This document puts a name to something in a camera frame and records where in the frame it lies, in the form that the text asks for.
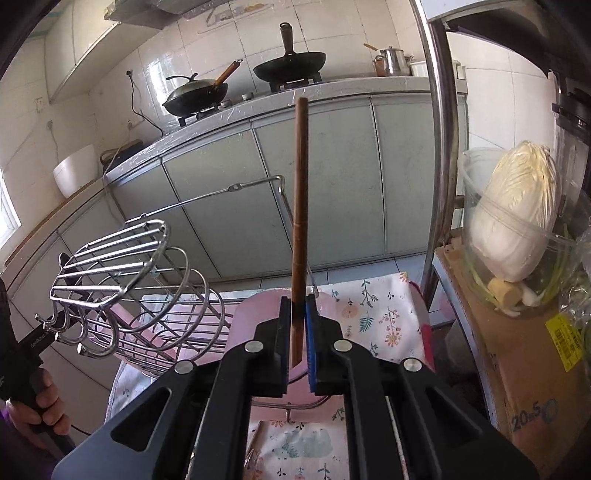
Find grey range hood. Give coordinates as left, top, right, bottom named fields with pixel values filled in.
left=104, top=0, right=190, bottom=26

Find steel kettle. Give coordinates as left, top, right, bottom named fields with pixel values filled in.
left=381, top=46, right=415, bottom=77

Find pink plastic tray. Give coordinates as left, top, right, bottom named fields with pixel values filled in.
left=115, top=286, right=354, bottom=402

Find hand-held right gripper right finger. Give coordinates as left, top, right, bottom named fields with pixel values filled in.
left=304, top=292, right=539, bottom=480

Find clear plastic bowl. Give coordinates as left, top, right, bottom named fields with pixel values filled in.
left=457, top=148, right=580, bottom=319

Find black power cable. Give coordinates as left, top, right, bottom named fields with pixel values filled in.
left=126, top=69, right=165, bottom=138

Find person's left hand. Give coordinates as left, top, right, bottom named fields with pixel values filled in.
left=7, top=367, right=72, bottom=450

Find metal wire utensil rack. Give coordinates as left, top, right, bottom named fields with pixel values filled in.
left=48, top=174, right=326, bottom=423

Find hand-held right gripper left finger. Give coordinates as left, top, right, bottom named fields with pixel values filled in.
left=51, top=296, right=293, bottom=480

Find ginger piece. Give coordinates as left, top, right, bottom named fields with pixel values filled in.
left=488, top=277, right=523, bottom=308

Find grey kitchen counter cabinet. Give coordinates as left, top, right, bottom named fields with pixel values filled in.
left=0, top=76, right=468, bottom=335

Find black wok with lid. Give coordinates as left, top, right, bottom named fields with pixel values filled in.
left=163, top=59, right=243, bottom=117

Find white appliance cable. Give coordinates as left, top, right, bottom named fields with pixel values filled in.
left=102, top=141, right=136, bottom=190

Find brown ceramic jar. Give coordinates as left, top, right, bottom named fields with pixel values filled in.
left=363, top=43, right=387, bottom=78

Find cardboard box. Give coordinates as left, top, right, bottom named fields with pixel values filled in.
left=434, top=244, right=591, bottom=478

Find brown wooden chopstick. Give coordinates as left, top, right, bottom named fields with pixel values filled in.
left=290, top=97, right=309, bottom=367

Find white rice cooker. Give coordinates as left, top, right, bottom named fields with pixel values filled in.
left=53, top=144, right=98, bottom=199

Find black electric pan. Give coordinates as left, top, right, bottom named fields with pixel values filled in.
left=99, top=140, right=147, bottom=172

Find green onions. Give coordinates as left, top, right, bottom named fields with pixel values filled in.
left=551, top=222, right=591, bottom=333

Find floral tablecloth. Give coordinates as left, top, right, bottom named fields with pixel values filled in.
left=106, top=271, right=434, bottom=480

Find steel shelf frame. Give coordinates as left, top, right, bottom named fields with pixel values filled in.
left=412, top=0, right=468, bottom=315

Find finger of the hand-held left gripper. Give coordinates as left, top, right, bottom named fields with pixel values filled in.
left=16, top=291, right=100, bottom=355

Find black open wok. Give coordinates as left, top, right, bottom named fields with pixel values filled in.
left=253, top=23, right=327, bottom=84

